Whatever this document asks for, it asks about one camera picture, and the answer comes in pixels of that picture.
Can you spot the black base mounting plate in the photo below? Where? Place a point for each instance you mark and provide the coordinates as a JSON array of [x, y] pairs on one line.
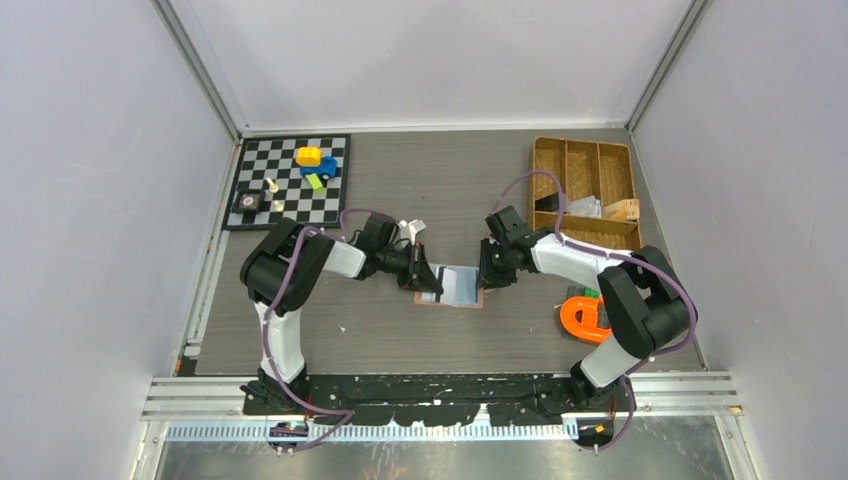
[[431, 400]]

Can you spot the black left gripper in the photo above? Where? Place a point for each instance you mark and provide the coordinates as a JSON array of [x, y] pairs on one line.
[[418, 275]]

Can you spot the black white chessboard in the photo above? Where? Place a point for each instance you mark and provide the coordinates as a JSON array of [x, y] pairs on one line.
[[274, 157]]

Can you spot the grey card with stripe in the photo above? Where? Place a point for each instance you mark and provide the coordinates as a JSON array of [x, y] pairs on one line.
[[589, 207]]

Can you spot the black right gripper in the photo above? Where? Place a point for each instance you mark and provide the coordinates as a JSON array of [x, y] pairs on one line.
[[489, 278]]

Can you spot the blue toy car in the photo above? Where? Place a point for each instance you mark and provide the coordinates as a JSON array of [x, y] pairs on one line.
[[325, 170]]

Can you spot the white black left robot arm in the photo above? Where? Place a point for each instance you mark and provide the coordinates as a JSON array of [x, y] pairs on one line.
[[281, 273]]

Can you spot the aluminium frame rail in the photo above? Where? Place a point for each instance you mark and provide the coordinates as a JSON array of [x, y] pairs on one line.
[[212, 409]]

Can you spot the green lego brick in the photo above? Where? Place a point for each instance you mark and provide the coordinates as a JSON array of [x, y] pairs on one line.
[[591, 293]]

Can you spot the yellow toy block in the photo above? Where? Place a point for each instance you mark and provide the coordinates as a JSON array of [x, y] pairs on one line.
[[308, 156]]

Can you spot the green toy block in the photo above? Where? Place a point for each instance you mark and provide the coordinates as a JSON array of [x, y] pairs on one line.
[[316, 182]]

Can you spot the pink leather card holder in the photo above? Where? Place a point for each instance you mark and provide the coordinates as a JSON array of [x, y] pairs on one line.
[[459, 285]]

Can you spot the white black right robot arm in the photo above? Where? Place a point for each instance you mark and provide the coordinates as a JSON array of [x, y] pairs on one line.
[[648, 310]]

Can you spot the white chess pawn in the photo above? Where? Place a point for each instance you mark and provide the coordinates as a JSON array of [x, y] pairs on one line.
[[272, 186]]

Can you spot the orange horseshoe toy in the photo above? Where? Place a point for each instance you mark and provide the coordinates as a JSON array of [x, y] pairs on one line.
[[580, 317]]

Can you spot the woven bamboo organizer tray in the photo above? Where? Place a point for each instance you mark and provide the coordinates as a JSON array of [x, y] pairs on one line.
[[584, 169]]

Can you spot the tan card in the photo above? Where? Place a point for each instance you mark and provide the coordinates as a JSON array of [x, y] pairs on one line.
[[623, 210]]

